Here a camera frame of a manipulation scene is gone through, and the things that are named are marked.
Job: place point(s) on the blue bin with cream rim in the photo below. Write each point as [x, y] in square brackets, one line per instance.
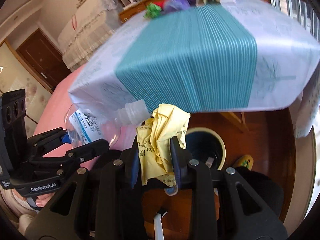
[207, 146]

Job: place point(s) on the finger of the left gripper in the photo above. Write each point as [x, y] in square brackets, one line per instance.
[80, 154]
[46, 142]

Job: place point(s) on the clear plastic bottle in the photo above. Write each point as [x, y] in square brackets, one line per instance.
[87, 122]

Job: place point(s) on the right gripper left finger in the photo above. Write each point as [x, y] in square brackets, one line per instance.
[132, 164]

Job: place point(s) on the green crumpled wrapper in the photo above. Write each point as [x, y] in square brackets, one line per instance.
[152, 11]

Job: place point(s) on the purple plastic bag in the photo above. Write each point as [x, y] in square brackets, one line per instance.
[177, 5]

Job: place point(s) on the dark wooden door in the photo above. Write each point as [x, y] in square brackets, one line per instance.
[43, 58]

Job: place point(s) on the person left hand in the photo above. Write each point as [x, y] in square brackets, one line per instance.
[40, 201]

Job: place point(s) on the wooden desk with drawers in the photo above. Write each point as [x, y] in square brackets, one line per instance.
[132, 10]

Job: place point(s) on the white chair leg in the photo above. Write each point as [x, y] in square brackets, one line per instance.
[157, 222]

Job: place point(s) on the yellow woven slipper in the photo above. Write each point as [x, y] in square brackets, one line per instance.
[246, 161]

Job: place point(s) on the window with metal grille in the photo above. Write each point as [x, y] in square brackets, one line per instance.
[301, 11]

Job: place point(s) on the yellow paper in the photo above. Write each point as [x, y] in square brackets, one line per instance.
[153, 138]

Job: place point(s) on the teal white tablecloth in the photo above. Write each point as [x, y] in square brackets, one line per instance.
[241, 56]

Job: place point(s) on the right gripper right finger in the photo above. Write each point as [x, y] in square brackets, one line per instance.
[180, 160]

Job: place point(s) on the pink bed sheet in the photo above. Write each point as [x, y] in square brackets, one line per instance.
[59, 103]

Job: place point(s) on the white lace covered furniture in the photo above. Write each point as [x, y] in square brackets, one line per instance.
[93, 23]

